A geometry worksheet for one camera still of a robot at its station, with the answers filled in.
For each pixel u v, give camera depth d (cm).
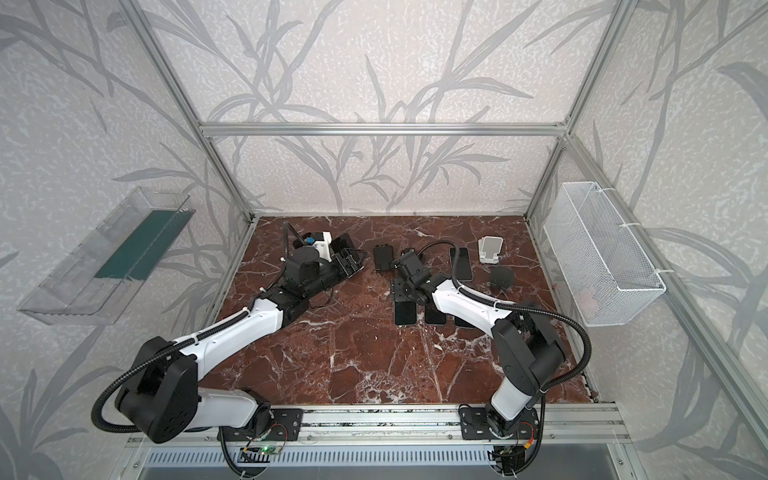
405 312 93
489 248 105
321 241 76
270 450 70
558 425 75
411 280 68
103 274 64
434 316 91
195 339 46
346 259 73
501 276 103
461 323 89
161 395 41
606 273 62
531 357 45
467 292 56
